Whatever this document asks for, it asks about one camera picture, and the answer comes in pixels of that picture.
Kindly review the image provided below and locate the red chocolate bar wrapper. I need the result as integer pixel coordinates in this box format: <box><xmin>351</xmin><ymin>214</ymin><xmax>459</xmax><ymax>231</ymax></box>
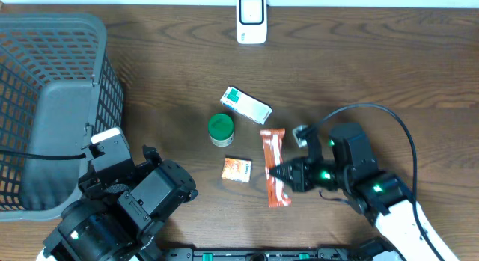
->
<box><xmin>260</xmin><ymin>129</ymin><xmax>292</xmax><ymax>208</ymax></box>

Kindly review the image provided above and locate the small orange snack packet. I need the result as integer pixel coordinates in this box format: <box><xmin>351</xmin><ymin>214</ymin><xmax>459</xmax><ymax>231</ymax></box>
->
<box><xmin>221</xmin><ymin>158</ymin><xmax>252</xmax><ymax>183</ymax></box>

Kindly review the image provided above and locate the green lid jar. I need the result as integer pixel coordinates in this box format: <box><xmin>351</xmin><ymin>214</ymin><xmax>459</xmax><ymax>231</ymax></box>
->
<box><xmin>208</xmin><ymin>113</ymin><xmax>234</xmax><ymax>147</ymax></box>

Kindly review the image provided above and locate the white green carton box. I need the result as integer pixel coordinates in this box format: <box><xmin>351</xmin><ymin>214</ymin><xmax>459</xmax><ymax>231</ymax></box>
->
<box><xmin>220</xmin><ymin>87</ymin><xmax>272</xmax><ymax>125</ymax></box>

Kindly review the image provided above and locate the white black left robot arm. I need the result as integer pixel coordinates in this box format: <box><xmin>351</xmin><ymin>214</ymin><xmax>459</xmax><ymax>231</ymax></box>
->
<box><xmin>37</xmin><ymin>146</ymin><xmax>198</xmax><ymax>260</ymax></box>

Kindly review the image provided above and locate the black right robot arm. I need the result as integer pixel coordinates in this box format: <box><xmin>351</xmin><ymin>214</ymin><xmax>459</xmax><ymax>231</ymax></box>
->
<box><xmin>269</xmin><ymin>123</ymin><xmax>457</xmax><ymax>260</ymax></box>

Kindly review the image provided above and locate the white barcode scanner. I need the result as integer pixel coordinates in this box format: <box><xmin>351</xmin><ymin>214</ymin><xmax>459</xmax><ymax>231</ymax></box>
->
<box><xmin>236</xmin><ymin>0</ymin><xmax>268</xmax><ymax>45</ymax></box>

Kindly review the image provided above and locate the grey plastic basket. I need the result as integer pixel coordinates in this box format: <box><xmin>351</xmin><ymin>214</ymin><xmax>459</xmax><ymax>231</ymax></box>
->
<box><xmin>1</xmin><ymin>13</ymin><xmax>124</xmax><ymax>221</ymax></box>

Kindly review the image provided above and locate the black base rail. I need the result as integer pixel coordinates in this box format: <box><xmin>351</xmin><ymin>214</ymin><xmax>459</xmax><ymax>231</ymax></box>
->
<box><xmin>161</xmin><ymin>248</ymin><xmax>403</xmax><ymax>261</ymax></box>

